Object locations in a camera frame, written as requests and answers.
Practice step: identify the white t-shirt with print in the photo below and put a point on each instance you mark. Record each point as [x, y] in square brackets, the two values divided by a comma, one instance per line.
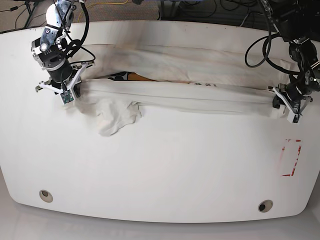
[179, 81]

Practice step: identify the right table grommet hole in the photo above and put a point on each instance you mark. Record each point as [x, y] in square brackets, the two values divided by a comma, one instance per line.
[265, 206]

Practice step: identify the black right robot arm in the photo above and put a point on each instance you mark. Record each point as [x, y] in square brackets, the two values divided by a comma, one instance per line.
[64, 58]

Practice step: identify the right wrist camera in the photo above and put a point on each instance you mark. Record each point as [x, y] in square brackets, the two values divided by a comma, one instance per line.
[67, 97]

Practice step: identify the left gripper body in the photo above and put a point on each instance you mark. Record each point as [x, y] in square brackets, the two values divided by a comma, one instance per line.
[292, 98]

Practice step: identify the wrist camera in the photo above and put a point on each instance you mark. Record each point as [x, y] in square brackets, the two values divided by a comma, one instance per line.
[293, 118]
[67, 97]

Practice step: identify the black tripod stand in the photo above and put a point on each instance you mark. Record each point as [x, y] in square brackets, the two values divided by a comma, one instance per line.
[31, 6]

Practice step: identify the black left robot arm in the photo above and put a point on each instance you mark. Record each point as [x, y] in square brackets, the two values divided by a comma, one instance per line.
[297, 22]

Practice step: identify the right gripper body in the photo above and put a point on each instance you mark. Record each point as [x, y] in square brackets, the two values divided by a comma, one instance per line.
[65, 78]

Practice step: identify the red tape marking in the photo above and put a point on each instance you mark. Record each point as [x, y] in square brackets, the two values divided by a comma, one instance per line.
[289, 157]

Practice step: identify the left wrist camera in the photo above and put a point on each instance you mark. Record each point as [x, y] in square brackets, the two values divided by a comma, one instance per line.
[293, 118]

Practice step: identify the left table grommet hole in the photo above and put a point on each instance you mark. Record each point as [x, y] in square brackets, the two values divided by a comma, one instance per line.
[46, 196]

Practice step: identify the table grommet hole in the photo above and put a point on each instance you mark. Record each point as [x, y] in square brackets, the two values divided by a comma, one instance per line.
[265, 206]
[46, 196]

